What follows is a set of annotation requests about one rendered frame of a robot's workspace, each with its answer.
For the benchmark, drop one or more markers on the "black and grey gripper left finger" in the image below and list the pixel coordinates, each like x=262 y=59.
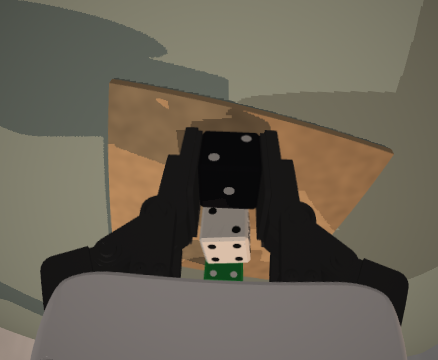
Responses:
x=166 y=221

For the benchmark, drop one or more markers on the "tan mat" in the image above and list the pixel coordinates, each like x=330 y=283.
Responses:
x=147 y=123

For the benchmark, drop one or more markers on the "green die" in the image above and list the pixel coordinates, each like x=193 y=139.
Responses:
x=224 y=271

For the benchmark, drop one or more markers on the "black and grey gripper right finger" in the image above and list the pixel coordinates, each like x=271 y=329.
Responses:
x=307 y=252

